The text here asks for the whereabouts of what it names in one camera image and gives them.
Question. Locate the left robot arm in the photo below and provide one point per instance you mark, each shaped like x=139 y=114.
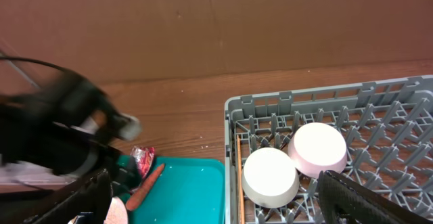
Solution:
x=62 y=132

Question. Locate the pink bowl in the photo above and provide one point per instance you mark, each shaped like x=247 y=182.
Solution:
x=317 y=147

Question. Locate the pink plate with peanut shells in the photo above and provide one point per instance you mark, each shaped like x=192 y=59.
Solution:
x=117 y=213

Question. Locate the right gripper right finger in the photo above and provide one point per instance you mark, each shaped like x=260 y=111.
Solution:
x=342 y=200

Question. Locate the teal serving tray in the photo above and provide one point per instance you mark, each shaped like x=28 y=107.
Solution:
x=189 y=190

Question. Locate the white bowl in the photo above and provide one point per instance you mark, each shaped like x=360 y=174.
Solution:
x=269 y=178

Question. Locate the orange carrot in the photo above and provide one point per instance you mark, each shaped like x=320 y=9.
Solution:
x=139 y=196

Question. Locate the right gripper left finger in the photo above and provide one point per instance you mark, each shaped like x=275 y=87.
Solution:
x=90 y=194

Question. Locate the red snack wrapper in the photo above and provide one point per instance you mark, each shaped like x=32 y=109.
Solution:
x=144 y=158

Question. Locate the wooden chopstick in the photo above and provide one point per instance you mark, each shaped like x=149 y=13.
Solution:
x=239 y=179

